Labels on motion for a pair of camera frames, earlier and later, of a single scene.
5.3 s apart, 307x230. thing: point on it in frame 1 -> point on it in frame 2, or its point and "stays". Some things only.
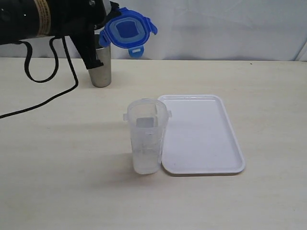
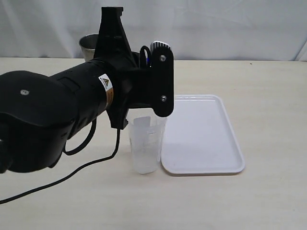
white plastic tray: [199, 139] stays
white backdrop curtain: [198, 29] stays
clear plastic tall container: [147, 119] stays
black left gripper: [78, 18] -> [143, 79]
